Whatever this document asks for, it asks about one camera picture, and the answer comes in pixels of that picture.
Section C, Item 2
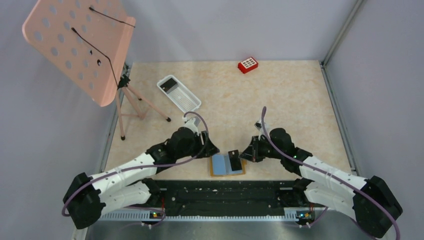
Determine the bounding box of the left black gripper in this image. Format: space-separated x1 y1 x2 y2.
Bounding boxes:
176 130 220 159

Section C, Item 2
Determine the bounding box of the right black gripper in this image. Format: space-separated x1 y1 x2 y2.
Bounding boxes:
239 135 284 162

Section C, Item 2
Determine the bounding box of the black VIP credit card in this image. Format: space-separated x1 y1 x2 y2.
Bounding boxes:
228 150 243 171

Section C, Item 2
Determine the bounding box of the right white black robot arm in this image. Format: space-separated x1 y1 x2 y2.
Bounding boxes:
240 128 403 239

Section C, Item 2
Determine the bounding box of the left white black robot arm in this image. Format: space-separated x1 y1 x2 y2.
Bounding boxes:
62 127 220 230

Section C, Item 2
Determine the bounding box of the black card in basket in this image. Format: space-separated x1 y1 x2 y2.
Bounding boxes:
160 78 178 94

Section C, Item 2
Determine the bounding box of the white plastic basket tray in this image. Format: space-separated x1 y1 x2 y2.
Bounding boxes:
156 74 202 114

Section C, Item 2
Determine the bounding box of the red box with grid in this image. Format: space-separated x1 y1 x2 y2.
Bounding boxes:
237 56 259 74

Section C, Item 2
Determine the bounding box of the pink perforated music stand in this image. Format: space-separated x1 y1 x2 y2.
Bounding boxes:
22 0 172 141

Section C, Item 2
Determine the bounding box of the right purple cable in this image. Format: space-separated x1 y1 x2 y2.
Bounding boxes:
260 105 402 240

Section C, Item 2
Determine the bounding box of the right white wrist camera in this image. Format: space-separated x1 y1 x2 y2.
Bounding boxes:
254 120 264 136

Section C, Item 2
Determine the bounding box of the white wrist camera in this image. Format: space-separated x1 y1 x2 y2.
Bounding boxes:
254 120 264 136
182 116 201 134

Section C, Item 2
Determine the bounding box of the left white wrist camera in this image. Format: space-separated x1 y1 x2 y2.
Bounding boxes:
182 116 201 134

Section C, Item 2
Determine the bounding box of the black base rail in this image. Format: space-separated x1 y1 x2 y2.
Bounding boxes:
124 178 319 220

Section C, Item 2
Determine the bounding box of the aluminium frame rail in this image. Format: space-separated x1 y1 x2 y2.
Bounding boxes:
320 0 366 171

